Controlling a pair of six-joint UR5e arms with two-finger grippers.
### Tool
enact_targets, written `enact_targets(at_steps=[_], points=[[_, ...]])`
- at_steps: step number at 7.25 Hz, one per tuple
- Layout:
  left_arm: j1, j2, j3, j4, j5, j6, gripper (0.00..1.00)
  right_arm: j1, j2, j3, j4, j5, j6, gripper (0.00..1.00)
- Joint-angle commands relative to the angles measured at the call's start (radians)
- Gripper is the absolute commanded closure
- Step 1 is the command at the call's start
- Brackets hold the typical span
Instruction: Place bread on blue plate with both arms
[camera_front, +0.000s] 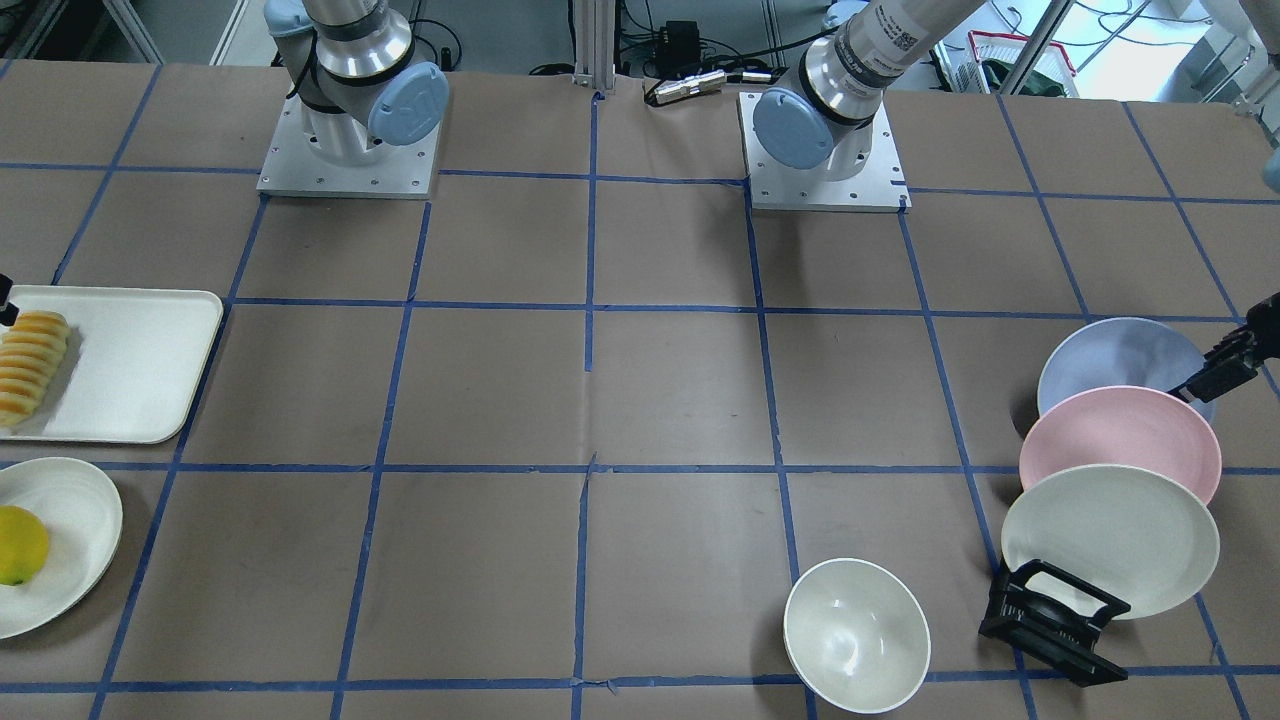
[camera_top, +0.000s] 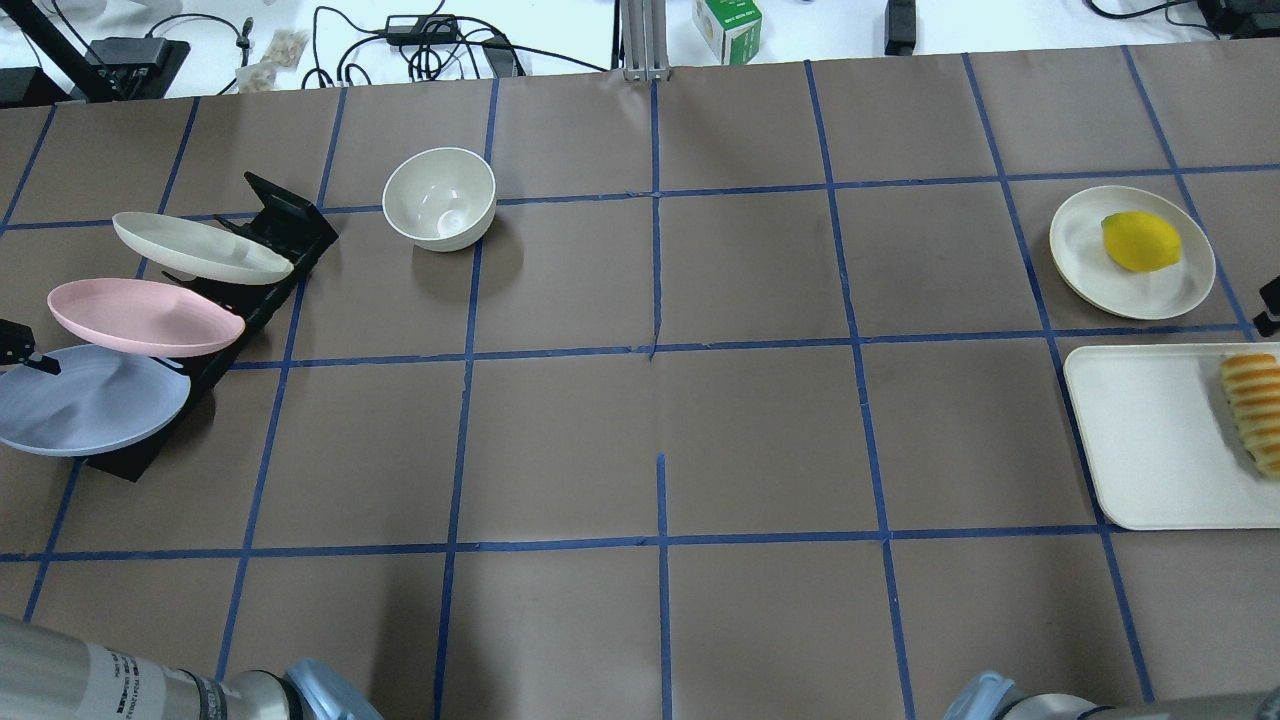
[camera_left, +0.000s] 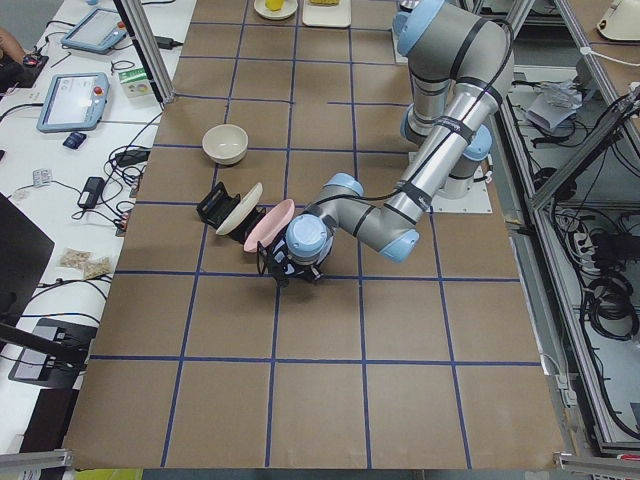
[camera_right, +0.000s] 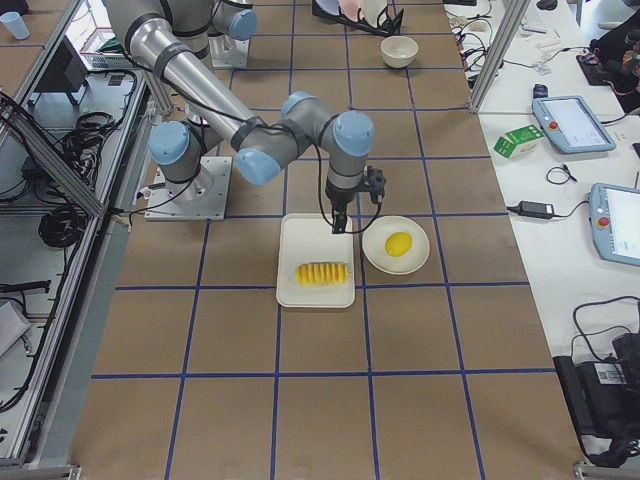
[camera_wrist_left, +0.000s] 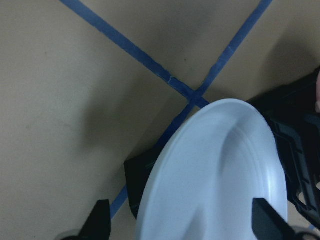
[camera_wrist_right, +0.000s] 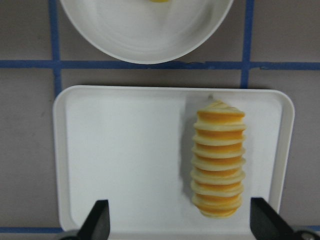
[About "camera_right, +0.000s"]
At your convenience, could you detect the sliced yellow bread loaf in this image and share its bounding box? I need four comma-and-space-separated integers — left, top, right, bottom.
295, 262, 350, 286

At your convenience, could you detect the white round plate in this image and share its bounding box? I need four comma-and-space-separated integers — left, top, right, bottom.
362, 216, 430, 275

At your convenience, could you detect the blue teach pendant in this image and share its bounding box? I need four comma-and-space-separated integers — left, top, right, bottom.
589, 183, 639, 266
531, 96, 617, 154

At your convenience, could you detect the black power adapter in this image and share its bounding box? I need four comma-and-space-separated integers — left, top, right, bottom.
519, 201, 555, 219

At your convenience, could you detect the pink plate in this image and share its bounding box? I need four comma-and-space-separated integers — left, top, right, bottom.
338, 0, 362, 22

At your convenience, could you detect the blue teach pendant near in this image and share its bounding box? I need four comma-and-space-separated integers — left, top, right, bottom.
589, 183, 639, 266

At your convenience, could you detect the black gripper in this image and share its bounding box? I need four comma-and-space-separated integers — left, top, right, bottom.
325, 174, 386, 234

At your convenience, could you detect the blue teach pendant far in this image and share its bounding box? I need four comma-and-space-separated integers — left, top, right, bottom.
531, 96, 617, 154

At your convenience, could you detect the white rectangular tray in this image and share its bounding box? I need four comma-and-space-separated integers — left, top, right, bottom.
276, 213, 355, 308

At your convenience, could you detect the green white carton box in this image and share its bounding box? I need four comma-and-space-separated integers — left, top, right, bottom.
493, 124, 544, 159

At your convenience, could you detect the white bowl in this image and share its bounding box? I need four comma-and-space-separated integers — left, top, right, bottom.
380, 36, 419, 69

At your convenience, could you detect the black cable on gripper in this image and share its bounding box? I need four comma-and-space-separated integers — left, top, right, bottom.
315, 139, 336, 226

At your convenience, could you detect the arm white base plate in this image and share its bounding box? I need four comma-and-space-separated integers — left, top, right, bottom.
208, 35, 250, 69
143, 156, 232, 221

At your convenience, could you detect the yellow lemon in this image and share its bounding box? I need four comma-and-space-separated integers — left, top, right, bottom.
384, 231, 413, 257

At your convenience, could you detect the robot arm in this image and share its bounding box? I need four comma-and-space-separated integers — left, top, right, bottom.
105, 1, 386, 234
207, 0, 258, 69

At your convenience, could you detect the cream plate in rack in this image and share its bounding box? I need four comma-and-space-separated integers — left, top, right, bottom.
361, 0, 388, 27

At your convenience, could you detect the blue plastic cup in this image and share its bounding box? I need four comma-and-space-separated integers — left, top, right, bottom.
0, 11, 31, 40

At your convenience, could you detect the blue plate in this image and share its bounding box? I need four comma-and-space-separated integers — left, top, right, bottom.
316, 0, 340, 15

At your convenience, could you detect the black plate rack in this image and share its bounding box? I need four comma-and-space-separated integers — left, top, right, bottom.
312, 0, 404, 37

